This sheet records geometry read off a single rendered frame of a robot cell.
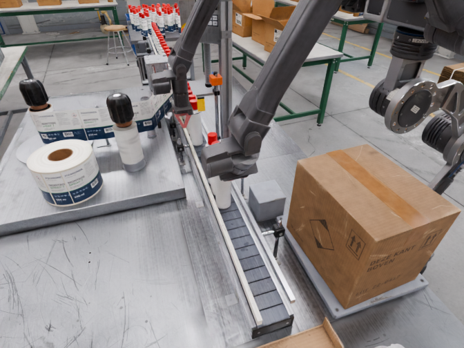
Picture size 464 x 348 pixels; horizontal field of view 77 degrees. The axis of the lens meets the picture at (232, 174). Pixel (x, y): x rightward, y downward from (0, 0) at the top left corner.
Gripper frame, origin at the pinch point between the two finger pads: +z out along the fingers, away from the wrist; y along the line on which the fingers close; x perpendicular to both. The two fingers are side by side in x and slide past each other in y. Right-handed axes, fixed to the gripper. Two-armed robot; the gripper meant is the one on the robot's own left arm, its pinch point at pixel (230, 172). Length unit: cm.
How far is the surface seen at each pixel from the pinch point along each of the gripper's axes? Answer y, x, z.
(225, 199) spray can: 0.4, 5.9, 13.3
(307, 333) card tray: -7.3, 44.4, -7.1
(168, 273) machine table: 22.6, 23.5, 11.1
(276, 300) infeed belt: -2.3, 35.3, -5.4
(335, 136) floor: -166, -50, 183
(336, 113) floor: -199, -85, 213
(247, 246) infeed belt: -1.2, 21.8, 6.0
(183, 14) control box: -1, -64, 13
